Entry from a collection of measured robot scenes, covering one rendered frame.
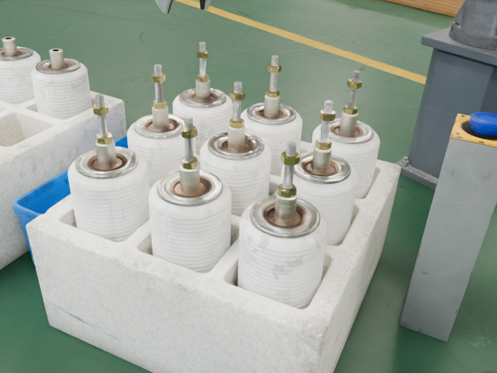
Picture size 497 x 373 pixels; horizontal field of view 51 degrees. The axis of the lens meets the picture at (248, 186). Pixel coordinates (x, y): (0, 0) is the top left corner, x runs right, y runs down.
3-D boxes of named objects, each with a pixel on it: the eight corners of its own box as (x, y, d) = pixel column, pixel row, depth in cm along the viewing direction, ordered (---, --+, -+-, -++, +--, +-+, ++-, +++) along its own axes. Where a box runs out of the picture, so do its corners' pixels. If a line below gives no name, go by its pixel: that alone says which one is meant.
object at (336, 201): (316, 311, 68) (333, 198, 59) (259, 279, 73) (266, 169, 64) (351, 274, 75) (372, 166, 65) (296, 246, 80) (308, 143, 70)
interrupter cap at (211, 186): (235, 196, 59) (235, 191, 59) (175, 216, 55) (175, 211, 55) (203, 167, 64) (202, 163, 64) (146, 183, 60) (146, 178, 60)
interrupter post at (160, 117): (159, 123, 74) (157, 102, 72) (173, 127, 73) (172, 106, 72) (149, 129, 72) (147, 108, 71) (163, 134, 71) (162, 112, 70)
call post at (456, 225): (407, 295, 82) (456, 115, 65) (452, 310, 79) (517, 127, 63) (397, 326, 76) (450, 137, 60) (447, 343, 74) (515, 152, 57)
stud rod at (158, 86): (160, 115, 73) (157, 63, 69) (166, 118, 72) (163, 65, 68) (155, 118, 72) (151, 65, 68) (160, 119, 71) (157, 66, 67)
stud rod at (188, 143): (194, 179, 59) (194, 118, 54) (186, 180, 58) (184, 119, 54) (192, 175, 59) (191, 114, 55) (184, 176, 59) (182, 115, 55)
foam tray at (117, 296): (189, 195, 104) (187, 112, 94) (381, 254, 90) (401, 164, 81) (48, 326, 74) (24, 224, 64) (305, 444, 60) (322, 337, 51)
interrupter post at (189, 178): (204, 192, 59) (204, 167, 58) (186, 197, 58) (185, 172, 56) (194, 183, 61) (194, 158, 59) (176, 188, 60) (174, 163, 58)
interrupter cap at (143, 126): (155, 113, 77) (154, 109, 77) (198, 124, 74) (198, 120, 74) (122, 132, 71) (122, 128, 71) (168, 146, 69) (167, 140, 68)
